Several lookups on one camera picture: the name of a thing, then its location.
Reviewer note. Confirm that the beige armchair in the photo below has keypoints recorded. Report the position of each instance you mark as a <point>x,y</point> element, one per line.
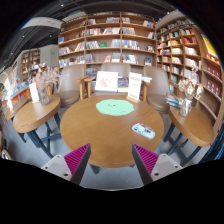
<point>154,93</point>
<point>71,84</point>
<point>122,69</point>

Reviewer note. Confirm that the distant wooden bookshelf left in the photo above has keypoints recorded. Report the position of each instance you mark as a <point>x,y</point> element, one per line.
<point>30,62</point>

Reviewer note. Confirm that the left beige armchair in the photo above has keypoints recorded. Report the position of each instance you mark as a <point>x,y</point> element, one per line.
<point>71,84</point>

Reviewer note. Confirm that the white sign card left table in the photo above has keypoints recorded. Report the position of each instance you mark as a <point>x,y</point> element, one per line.
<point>34,93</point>

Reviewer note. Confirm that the middle beige armchair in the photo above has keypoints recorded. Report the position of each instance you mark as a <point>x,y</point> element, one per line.
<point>122,69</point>

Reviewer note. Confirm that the white pink picture board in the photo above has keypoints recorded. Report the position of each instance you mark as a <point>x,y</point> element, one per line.
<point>107,81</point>

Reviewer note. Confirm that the white red standing sign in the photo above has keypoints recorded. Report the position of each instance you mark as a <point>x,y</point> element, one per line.
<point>134,87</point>

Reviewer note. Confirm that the green mouse pad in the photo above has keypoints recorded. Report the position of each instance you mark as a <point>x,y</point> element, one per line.
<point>115,107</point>

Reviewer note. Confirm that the left vase with dried flowers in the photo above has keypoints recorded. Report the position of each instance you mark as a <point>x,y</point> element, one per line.
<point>45,77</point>

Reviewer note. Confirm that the wooden side table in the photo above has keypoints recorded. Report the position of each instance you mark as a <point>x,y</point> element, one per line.
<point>33,115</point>
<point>195,127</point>

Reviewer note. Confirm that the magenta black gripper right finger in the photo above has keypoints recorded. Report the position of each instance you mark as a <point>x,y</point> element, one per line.
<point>151,166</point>

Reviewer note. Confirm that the wooden bookshelf right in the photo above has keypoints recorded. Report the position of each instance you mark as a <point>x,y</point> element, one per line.
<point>181,46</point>

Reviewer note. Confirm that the right wooden side table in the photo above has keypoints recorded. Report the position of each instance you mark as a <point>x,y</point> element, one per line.
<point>195,127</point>

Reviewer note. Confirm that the left wooden side table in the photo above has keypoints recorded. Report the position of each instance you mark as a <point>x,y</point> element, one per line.
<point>33,115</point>

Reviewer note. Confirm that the vase with dried flowers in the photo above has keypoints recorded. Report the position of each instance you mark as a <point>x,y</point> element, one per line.
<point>191,89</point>
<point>45,77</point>

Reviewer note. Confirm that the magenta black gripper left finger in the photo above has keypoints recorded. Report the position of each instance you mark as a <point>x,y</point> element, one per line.
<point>70,167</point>

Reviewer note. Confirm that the right beige armchair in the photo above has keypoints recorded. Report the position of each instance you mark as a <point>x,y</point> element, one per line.
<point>154,93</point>

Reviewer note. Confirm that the book behind picture board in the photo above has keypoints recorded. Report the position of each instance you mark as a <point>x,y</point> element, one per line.
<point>123,84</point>

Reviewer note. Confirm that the large wooden bookshelf centre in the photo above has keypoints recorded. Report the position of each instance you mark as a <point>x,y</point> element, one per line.
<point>118,37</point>

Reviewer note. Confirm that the stack of books on chair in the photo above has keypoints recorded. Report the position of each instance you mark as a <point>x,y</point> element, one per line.
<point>174,100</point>

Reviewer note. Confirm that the right vase with dried flowers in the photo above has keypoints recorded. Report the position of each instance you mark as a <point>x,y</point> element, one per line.
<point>191,89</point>

